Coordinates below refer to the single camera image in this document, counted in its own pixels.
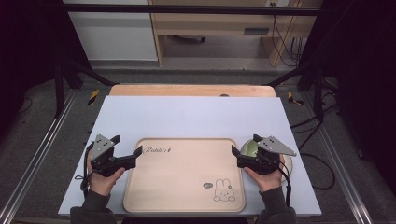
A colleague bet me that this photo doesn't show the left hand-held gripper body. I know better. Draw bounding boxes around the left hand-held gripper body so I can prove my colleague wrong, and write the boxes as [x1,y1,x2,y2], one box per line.
[90,133,137,177]

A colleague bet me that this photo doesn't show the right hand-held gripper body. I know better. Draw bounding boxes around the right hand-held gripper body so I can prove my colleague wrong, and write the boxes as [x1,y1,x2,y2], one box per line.
[237,135,297,175]

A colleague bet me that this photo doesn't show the white plate with green inside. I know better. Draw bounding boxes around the white plate with green inside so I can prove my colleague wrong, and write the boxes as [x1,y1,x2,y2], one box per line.
[239,138,294,185]

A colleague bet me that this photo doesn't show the wooden tray with rabbit drawing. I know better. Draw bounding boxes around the wooden tray with rabbit drawing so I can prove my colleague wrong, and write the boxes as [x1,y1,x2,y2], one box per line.
[122,137,247,214]

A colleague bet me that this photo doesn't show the person's right hand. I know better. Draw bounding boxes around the person's right hand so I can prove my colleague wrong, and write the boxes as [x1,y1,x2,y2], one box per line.
[243,154,287,193]

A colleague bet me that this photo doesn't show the person's left hand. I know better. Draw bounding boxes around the person's left hand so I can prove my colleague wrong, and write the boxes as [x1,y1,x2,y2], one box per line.
[86,159,126,197]

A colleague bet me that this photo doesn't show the yellow and black striped marker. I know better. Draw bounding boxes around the yellow and black striped marker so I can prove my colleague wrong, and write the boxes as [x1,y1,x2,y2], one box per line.
[87,89,101,106]
[286,91,305,106]

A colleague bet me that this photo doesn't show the black metal stand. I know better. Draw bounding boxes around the black metal stand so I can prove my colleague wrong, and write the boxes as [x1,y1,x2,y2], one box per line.
[53,55,117,119]
[266,60,325,123]

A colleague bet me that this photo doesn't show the white cabinet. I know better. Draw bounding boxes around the white cabinet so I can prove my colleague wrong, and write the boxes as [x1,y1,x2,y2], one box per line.
[63,0,159,62]

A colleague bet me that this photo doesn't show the light wooden desk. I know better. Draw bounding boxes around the light wooden desk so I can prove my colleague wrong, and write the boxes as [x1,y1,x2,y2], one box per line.
[148,0,323,68]

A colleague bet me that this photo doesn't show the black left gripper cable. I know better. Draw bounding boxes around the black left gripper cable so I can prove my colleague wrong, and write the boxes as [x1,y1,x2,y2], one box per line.
[74,142,95,199]

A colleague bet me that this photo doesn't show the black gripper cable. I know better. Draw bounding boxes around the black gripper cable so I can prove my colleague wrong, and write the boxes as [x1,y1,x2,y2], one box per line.
[276,163,292,208]
[74,142,95,199]

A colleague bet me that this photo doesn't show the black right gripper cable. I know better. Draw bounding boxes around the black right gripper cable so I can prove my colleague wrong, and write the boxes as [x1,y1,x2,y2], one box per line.
[276,163,292,208]

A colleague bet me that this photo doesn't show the black floor cable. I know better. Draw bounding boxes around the black floor cable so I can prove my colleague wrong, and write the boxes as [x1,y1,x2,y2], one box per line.
[290,104,338,191]

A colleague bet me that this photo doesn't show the aluminium floor rail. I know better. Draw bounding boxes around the aluminium floor rail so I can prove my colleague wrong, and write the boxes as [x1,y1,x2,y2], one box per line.
[0,89,78,224]
[302,92,375,224]

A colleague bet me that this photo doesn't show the black hanging cables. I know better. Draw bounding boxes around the black hanging cables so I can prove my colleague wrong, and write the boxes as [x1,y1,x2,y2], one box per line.
[270,14,305,68]

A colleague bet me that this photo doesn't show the black metal frame bar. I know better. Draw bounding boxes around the black metal frame bar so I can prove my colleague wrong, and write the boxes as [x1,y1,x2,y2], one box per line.
[62,3,322,17]

